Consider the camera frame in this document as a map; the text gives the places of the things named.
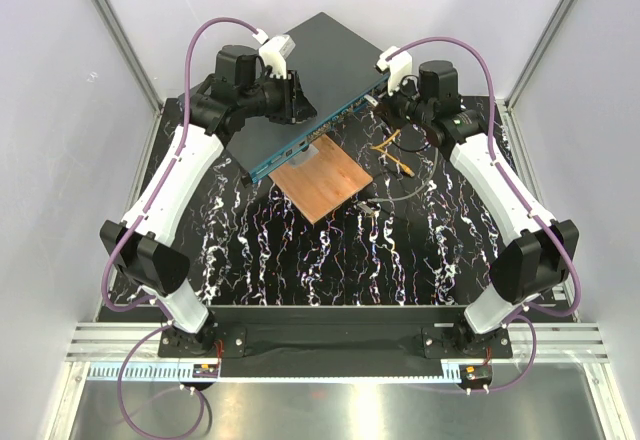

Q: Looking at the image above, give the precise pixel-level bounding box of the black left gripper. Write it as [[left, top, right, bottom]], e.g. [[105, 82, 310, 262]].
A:
[[239, 68, 317, 124]]

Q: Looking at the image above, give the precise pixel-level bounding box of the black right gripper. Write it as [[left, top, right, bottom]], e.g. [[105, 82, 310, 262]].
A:
[[373, 73, 432, 132]]

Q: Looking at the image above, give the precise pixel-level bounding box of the silver transceiver module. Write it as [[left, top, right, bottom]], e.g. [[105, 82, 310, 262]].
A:
[[357, 202, 375, 216], [364, 95, 379, 107]]

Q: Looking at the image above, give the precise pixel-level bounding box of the dark grey network switch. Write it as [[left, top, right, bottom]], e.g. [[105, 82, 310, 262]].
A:
[[226, 12, 387, 185]]

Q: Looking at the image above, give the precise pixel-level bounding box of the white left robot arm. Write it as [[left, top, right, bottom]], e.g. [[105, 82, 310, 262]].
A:
[[100, 35, 317, 356]]

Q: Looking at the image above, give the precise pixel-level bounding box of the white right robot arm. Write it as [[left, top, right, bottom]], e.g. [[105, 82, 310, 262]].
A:
[[376, 53, 579, 357]]

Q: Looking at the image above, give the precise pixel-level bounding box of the wooden board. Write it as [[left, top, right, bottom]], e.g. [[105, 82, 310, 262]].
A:
[[269, 135, 373, 224]]

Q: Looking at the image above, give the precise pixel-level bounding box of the black cable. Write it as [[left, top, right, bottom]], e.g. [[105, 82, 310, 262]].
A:
[[387, 124, 434, 154]]

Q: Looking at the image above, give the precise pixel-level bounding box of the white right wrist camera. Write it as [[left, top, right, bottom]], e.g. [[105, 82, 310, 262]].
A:
[[375, 46, 413, 96]]

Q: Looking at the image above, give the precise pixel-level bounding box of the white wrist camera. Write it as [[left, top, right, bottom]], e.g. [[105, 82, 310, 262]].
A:
[[375, 46, 413, 96], [253, 29, 296, 79]]

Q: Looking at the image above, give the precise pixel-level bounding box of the silver metal bracket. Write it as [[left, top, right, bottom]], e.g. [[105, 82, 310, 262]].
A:
[[287, 144, 319, 168]]

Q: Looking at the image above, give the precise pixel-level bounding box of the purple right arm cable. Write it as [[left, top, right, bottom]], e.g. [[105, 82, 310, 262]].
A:
[[394, 36, 584, 319]]

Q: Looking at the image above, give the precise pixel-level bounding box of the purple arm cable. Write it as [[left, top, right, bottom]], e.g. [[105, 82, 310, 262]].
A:
[[394, 36, 584, 319], [101, 17, 261, 314]]

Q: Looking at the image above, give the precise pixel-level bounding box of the yellow fibre cable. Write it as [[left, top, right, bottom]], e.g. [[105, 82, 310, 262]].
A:
[[372, 129, 415, 180]]

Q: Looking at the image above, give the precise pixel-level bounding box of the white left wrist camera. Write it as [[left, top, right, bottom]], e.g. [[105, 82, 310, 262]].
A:
[[253, 29, 296, 79]]

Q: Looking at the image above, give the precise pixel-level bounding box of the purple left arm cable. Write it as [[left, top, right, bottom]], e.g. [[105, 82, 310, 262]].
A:
[[101, 17, 261, 314]]

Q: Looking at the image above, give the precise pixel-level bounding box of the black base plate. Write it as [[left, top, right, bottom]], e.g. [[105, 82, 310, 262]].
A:
[[158, 306, 515, 382]]

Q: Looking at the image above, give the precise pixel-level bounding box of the aluminium frame rail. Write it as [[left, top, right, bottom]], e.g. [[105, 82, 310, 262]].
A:
[[66, 323, 609, 384]]

